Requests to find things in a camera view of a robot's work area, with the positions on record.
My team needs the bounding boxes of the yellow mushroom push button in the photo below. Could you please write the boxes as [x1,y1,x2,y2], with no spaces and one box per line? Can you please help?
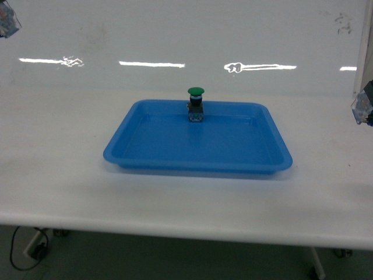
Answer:
[351,81,372,127]

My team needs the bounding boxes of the blue plastic tray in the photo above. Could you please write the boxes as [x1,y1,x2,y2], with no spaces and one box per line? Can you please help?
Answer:
[103,100,293,174]

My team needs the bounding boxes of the black floor cable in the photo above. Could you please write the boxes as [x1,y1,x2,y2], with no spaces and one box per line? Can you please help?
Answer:
[9,226,50,271]

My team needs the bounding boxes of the red mushroom push button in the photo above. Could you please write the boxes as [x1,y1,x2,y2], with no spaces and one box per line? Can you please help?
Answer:
[0,1,22,39]

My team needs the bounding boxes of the green mushroom push button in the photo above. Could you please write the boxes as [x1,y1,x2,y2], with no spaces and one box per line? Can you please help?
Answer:
[187,87,205,122]

